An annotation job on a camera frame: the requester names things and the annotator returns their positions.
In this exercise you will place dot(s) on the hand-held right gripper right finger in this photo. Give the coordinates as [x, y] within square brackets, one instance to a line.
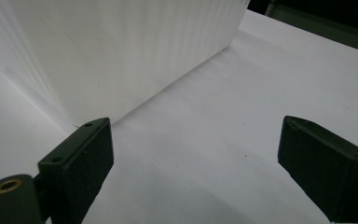
[323, 168]

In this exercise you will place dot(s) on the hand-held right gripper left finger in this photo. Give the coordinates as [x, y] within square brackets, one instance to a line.
[80, 168]

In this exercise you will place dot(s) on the white corrugated plastic box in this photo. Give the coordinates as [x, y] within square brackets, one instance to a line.
[112, 56]

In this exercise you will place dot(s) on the dark green metal frame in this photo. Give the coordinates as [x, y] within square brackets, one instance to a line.
[320, 26]

